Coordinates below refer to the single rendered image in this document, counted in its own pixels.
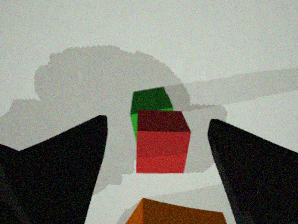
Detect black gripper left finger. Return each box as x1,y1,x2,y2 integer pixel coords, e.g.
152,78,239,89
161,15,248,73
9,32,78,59
0,116,108,224

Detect green block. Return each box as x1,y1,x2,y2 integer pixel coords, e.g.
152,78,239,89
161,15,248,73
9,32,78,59
133,87,166,100
130,95,173,140

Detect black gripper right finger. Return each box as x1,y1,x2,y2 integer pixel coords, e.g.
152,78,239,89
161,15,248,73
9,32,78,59
208,119,298,224

